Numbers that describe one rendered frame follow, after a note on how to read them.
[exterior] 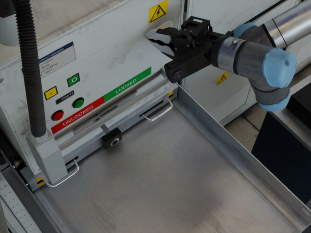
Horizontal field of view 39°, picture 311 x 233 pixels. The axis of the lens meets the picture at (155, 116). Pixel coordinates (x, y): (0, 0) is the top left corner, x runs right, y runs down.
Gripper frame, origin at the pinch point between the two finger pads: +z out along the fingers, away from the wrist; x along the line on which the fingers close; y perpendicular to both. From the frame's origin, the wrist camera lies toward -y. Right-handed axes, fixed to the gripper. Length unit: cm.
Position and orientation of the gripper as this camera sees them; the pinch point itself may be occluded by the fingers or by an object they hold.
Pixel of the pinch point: (147, 37)
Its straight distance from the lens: 107.0
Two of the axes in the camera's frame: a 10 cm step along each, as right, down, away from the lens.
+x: -2.1, -6.5, -7.3
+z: -7.9, -3.2, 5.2
